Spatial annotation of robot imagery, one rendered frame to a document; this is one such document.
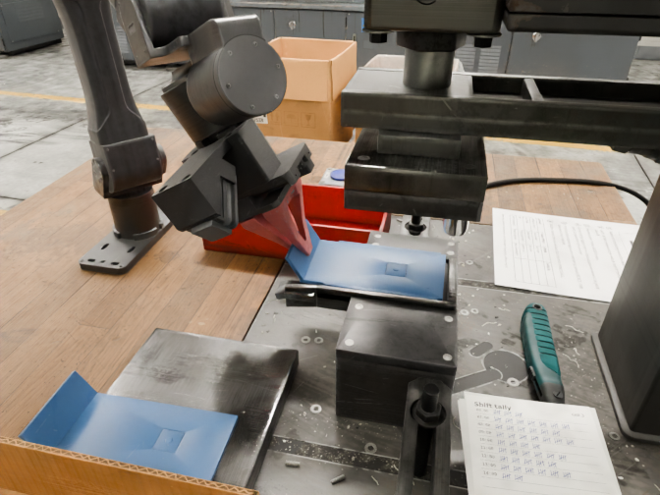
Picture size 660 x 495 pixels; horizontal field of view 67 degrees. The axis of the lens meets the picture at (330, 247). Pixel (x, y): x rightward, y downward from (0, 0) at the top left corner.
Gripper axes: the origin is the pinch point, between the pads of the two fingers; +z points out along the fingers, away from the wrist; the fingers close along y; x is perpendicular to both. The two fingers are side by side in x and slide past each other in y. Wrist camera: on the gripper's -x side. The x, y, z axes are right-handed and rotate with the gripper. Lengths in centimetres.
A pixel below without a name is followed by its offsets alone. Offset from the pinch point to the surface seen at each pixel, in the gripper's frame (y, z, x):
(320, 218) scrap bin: -9.3, 8.4, 22.7
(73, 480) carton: -11.7, -1.6, -25.4
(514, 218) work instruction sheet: 15.8, 23.4, 29.7
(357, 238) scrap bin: -0.1, 7.6, 11.6
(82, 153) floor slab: -251, -4, 224
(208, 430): -6.5, 3.9, -18.2
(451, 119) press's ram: 19.6, -8.2, -4.5
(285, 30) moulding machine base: -169, 10, 446
